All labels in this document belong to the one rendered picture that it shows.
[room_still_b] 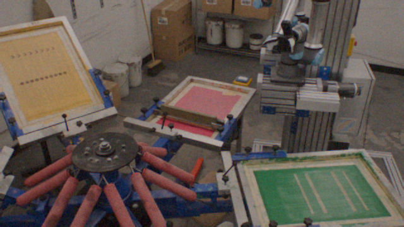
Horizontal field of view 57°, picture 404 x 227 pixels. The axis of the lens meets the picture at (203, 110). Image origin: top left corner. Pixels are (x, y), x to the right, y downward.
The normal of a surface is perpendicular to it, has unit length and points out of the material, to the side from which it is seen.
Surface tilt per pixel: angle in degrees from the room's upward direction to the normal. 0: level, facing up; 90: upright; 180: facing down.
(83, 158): 0
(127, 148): 0
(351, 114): 90
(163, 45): 90
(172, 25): 90
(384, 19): 90
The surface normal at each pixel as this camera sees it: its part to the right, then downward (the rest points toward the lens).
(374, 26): -0.41, 0.47
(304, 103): -0.18, 0.51
